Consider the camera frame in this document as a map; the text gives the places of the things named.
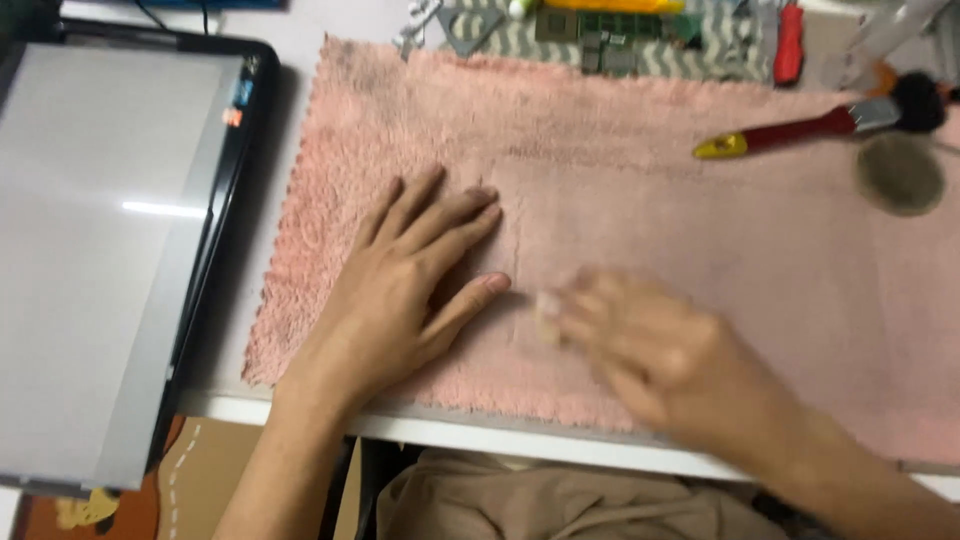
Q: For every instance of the black framed laptop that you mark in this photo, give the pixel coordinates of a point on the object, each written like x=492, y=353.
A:
x=105, y=255

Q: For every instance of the white plastic tool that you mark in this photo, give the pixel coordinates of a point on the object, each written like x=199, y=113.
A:
x=885, y=37

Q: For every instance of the white metal bracket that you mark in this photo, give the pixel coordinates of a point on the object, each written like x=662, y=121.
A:
x=412, y=26

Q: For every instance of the grey chevron patterned mat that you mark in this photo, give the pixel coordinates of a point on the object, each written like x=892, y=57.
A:
x=622, y=41

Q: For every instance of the green circuit board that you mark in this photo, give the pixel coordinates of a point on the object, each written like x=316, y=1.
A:
x=615, y=34

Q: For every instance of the round grey metal disc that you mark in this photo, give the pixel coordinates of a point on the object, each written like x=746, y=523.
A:
x=900, y=174

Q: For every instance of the person's left hand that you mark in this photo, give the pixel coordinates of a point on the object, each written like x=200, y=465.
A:
x=390, y=300

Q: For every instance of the pink fluffy towel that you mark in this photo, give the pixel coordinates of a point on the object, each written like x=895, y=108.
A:
x=600, y=225

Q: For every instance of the grey triangular metal bracket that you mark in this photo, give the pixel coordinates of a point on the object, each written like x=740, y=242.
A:
x=469, y=26

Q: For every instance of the person's right hand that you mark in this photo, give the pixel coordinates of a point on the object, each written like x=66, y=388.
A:
x=660, y=360

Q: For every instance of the person's beige clothing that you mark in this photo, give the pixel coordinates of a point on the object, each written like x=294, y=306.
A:
x=555, y=502

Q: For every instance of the yellow plastic tool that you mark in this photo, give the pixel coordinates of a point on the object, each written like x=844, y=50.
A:
x=611, y=6

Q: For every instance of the person's right fingers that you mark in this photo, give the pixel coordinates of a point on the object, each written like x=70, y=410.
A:
x=581, y=315

